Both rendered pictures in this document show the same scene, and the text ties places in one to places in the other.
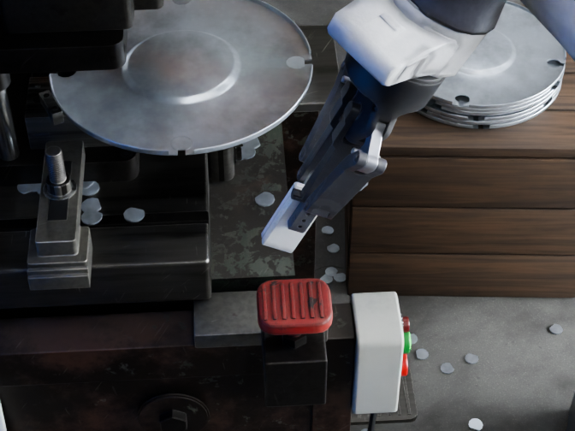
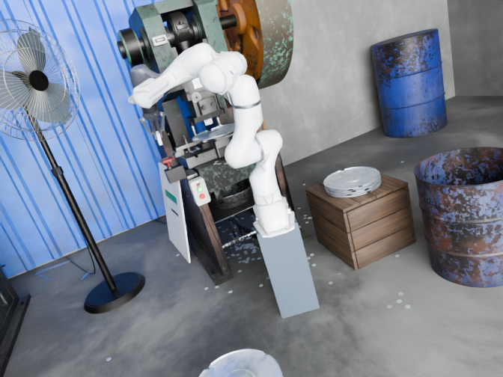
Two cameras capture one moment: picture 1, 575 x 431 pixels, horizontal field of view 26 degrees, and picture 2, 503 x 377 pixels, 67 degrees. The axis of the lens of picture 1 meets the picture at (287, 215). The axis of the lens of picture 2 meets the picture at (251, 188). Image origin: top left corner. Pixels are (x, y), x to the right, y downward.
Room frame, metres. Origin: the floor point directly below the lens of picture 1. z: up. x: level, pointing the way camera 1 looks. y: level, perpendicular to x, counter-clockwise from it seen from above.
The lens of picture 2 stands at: (0.64, -1.96, 1.15)
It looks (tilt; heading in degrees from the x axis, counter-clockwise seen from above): 20 degrees down; 75
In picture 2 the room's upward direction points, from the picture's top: 16 degrees counter-clockwise
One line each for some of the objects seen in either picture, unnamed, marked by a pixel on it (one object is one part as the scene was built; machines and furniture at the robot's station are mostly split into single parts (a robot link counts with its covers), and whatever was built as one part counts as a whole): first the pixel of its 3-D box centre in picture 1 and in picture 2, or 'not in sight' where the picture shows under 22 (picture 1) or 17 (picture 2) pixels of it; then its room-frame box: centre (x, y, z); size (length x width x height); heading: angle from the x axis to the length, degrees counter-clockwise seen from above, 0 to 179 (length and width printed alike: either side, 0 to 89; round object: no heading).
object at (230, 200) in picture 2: not in sight; (230, 194); (1.08, 0.24, 0.36); 0.34 x 0.34 x 0.10
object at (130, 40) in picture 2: not in sight; (136, 50); (0.83, 0.25, 1.31); 0.22 x 0.12 x 0.22; 93
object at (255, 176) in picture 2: not in sight; (266, 160); (1.11, -0.51, 0.71); 0.18 x 0.11 x 0.25; 8
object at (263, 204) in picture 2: not in sight; (271, 209); (1.07, -0.56, 0.52); 0.22 x 0.19 x 0.14; 75
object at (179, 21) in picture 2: not in sight; (183, 46); (1.08, 0.24, 1.27); 0.21 x 0.12 x 0.34; 93
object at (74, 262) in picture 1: (59, 194); (185, 143); (0.91, 0.23, 0.76); 0.17 x 0.06 x 0.10; 3
